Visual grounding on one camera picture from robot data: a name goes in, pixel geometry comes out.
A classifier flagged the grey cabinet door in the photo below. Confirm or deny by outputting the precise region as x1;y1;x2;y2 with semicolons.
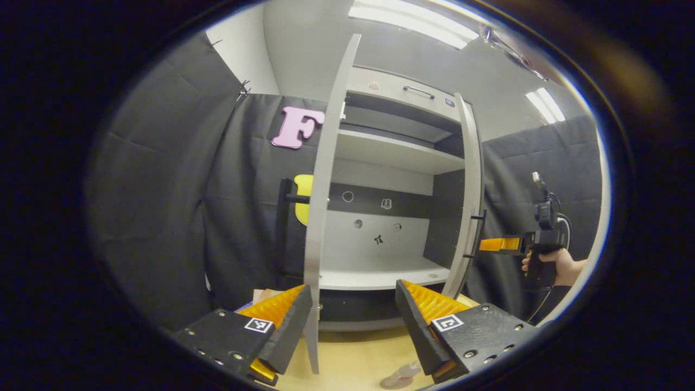
441;93;486;300
302;34;362;375

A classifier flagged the black backdrop cloth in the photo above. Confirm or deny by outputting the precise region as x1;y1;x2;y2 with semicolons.
83;31;604;333

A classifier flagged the black left door handle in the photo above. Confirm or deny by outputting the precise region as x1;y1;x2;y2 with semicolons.
278;178;312;279

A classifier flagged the black right door handle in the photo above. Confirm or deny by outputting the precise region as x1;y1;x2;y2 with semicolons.
468;209;488;260

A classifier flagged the black door handle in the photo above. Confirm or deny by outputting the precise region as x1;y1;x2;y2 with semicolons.
278;178;312;279
468;209;488;260

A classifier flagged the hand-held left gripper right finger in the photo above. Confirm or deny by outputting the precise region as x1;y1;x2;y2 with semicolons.
395;280;539;384

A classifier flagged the white paper booklet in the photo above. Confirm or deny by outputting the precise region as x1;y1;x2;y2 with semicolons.
235;288;284;313

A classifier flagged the large ceiling light panel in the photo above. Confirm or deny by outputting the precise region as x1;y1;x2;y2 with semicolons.
347;0;481;51

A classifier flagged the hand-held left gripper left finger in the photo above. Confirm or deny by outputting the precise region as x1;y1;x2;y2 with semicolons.
173;285;314;387

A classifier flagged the clear bottle with pink label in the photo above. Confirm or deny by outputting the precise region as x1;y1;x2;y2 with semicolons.
380;361;422;390

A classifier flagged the grey cabinet shelf board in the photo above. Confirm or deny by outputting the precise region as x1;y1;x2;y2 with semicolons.
319;256;452;292
335;129;466;176

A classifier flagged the grey cabinet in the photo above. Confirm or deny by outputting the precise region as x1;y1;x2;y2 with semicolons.
317;65;479;333

